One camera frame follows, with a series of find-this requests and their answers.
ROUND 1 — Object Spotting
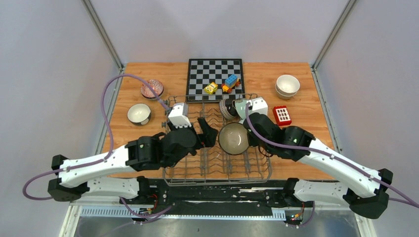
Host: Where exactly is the dark teal glazed bowl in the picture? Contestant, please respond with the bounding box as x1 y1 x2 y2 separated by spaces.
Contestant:
218 122 249 156

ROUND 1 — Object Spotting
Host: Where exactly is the mint green bowl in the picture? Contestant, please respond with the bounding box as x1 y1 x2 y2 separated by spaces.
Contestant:
234 99 248 119

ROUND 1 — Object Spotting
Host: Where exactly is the beige floral bowl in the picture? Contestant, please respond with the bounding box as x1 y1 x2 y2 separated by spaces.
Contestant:
275 87 297 100

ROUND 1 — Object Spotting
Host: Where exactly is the teal white dotted bowl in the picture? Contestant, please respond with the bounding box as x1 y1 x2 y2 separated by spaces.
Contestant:
127 103 151 125

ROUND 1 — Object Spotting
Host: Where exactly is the blue zigzag bowl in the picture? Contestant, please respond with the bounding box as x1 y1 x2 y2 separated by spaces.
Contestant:
140 79 164 96

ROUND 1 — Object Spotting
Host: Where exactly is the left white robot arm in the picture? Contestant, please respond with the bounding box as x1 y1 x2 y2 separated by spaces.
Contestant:
47 117 218 204

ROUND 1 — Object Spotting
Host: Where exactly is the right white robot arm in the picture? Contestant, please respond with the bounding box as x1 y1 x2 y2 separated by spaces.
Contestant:
244 113 393 219

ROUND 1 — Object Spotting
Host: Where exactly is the red toy block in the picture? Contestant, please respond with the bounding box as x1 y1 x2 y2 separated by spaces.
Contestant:
273 106 292 126

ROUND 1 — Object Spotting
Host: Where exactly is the black patterned bowl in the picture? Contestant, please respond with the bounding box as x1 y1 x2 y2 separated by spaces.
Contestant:
218 99 238 120

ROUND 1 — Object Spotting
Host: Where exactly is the yellow toy car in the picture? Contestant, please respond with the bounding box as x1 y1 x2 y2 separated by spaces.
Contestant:
204 82 218 94

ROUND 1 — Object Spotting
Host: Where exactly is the blue orange toy truck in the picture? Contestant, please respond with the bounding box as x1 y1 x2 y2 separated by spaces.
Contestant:
222 75 241 94

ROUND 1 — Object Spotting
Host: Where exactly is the black white checkerboard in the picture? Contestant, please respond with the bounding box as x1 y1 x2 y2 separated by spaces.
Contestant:
185 59 245 103

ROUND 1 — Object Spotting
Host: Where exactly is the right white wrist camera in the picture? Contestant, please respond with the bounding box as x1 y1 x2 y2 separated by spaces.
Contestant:
247 97 268 116

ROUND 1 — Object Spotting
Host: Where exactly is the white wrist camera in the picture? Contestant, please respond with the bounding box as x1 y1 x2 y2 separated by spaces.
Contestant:
168 102 192 128
247 97 268 116

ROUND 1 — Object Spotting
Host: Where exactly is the grey wire dish rack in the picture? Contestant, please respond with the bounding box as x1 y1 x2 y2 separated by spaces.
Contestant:
162 96 273 186

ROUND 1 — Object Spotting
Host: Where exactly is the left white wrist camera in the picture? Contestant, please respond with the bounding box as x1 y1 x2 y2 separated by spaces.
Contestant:
168 102 192 128

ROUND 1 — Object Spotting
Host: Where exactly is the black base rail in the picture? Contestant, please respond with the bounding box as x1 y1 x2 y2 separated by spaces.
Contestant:
119 179 312 219

